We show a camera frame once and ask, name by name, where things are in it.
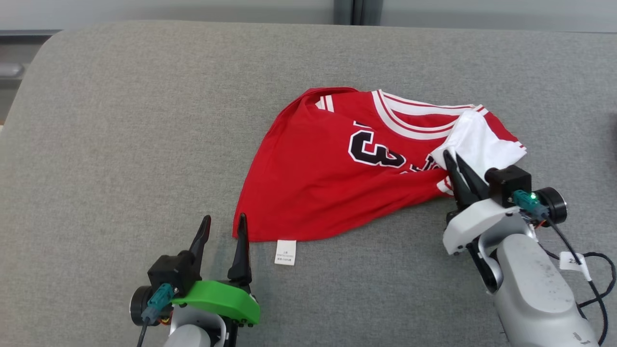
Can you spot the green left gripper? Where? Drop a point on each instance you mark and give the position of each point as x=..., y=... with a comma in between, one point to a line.
x=221, y=299

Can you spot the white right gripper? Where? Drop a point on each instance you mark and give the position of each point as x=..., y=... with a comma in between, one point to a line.
x=472, y=224

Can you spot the red and white basketball jersey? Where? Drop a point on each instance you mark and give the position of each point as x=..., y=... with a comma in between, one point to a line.
x=313, y=183

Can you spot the light grey rounded furniture foot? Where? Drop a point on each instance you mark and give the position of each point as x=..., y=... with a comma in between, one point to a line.
x=10, y=70

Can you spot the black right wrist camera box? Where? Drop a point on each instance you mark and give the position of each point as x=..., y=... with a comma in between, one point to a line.
x=508, y=185

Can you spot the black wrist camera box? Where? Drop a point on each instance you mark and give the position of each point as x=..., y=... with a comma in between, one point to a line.
x=171, y=270
x=508, y=185

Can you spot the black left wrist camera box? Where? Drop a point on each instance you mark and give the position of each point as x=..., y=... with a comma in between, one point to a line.
x=171, y=270

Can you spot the grey vertical post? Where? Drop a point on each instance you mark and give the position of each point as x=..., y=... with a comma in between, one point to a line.
x=356, y=12

